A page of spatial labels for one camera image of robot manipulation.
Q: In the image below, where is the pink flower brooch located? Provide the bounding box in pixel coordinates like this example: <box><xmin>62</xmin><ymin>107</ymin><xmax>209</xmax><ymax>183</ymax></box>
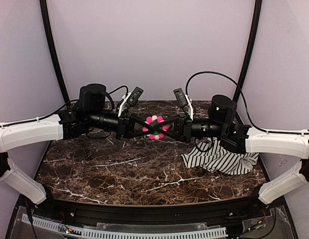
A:
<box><xmin>141</xmin><ymin>115</ymin><xmax>169</xmax><ymax>140</ymax></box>

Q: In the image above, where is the black white striped garment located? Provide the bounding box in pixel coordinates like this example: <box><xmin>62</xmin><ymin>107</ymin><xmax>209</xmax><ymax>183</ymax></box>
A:
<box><xmin>181</xmin><ymin>138</ymin><xmax>259</xmax><ymax>175</ymax></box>

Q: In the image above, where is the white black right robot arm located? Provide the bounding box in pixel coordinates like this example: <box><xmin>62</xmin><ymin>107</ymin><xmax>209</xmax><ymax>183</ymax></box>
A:
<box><xmin>151</xmin><ymin>95</ymin><xmax>309</xmax><ymax>206</ymax></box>

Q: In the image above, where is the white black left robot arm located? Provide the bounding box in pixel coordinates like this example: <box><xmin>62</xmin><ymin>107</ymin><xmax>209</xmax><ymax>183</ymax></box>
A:
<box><xmin>0</xmin><ymin>84</ymin><xmax>145</xmax><ymax>205</ymax></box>

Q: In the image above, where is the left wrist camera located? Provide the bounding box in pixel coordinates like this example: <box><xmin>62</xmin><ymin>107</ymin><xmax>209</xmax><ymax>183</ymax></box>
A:
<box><xmin>118</xmin><ymin>87</ymin><xmax>144</xmax><ymax>117</ymax></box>

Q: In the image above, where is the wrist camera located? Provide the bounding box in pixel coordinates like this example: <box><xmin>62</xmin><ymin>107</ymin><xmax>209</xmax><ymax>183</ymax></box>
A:
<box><xmin>173</xmin><ymin>88</ymin><xmax>194</xmax><ymax>120</ymax></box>
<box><xmin>118</xmin><ymin>87</ymin><xmax>144</xmax><ymax>117</ymax></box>

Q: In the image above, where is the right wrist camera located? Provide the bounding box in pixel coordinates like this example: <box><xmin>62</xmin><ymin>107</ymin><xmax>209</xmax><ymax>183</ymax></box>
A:
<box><xmin>173</xmin><ymin>88</ymin><xmax>194</xmax><ymax>120</ymax></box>

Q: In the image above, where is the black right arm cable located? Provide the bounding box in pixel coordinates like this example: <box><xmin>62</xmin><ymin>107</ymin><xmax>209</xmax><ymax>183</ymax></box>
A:
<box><xmin>185</xmin><ymin>71</ymin><xmax>270</xmax><ymax>134</ymax></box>

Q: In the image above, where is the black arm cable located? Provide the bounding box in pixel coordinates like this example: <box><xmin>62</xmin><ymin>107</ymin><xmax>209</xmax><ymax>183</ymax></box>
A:
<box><xmin>185</xmin><ymin>71</ymin><xmax>270</xmax><ymax>134</ymax></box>
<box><xmin>0</xmin><ymin>85</ymin><xmax>130</xmax><ymax>125</ymax></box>

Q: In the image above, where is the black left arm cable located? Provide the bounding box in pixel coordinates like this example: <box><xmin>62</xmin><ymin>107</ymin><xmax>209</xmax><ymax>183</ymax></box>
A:
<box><xmin>0</xmin><ymin>85</ymin><xmax>130</xmax><ymax>125</ymax></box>

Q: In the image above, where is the black front frame rail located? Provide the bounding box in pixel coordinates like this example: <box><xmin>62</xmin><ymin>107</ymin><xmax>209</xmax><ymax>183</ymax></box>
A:
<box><xmin>52</xmin><ymin>199</ymin><xmax>260</xmax><ymax>226</ymax></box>

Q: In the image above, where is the white slotted cable duct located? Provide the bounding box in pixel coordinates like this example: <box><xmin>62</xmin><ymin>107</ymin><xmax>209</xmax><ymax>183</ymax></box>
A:
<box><xmin>33</xmin><ymin>217</ymin><xmax>228</xmax><ymax>239</ymax></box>

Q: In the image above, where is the black right frame post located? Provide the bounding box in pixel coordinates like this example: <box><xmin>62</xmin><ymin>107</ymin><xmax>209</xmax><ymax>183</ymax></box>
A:
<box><xmin>233</xmin><ymin>0</ymin><xmax>263</xmax><ymax>103</ymax></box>

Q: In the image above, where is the black frame post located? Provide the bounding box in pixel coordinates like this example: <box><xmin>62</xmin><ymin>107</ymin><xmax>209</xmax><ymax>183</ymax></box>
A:
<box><xmin>233</xmin><ymin>0</ymin><xmax>263</xmax><ymax>103</ymax></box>
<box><xmin>39</xmin><ymin>0</ymin><xmax>70</xmax><ymax>103</ymax></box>

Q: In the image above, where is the black left frame post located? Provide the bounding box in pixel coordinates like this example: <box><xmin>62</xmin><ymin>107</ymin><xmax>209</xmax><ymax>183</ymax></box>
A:
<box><xmin>39</xmin><ymin>0</ymin><xmax>70</xmax><ymax>103</ymax></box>

